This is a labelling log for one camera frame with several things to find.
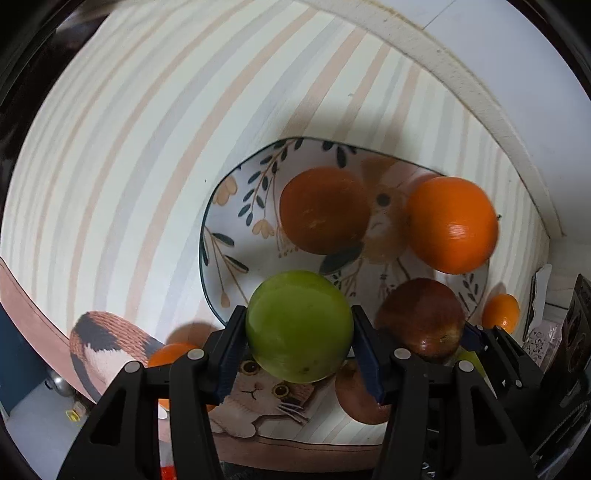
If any green fruit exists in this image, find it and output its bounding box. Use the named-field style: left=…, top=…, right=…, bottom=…
left=245, top=270, right=353, bottom=384
left=450, top=347, right=487, bottom=379

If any dark red apple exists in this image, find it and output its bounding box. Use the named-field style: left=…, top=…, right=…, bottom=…
left=374, top=278, right=466, bottom=359

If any brownish red apple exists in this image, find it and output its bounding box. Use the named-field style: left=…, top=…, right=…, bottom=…
left=335, top=360, right=391, bottom=425

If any small tangerine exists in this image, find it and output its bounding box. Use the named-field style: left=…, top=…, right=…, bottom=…
left=147, top=343, right=216, bottom=413

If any large orange on plate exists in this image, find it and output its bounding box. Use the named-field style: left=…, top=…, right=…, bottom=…
left=405, top=177, right=499, bottom=275

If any small dark orange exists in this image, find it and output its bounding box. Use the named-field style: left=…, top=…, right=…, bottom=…
left=280, top=167, right=370, bottom=255

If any floral ceramic plate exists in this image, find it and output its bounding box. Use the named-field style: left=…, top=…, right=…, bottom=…
left=199, top=137, right=489, bottom=323

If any striped cat table mat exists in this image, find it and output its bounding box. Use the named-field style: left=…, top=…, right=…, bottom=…
left=0, top=0, right=553, bottom=462

